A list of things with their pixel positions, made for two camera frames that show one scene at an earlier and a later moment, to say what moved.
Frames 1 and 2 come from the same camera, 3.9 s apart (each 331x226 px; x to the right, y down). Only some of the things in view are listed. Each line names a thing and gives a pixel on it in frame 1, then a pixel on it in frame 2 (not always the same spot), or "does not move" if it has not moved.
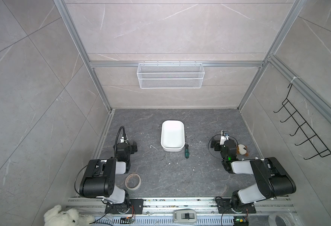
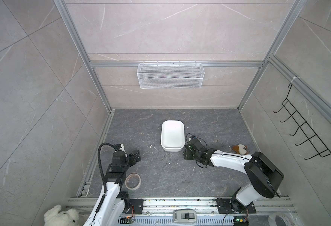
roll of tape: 133,181 does not move
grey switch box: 185,216 does not move
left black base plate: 136,206 does not move
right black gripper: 217,143 -> 186,154
